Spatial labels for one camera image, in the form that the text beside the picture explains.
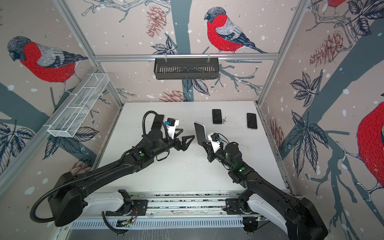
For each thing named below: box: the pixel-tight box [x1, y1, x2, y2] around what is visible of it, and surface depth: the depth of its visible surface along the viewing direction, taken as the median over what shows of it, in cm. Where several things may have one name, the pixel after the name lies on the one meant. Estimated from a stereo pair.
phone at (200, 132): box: [194, 121, 208, 145], surface depth 72 cm
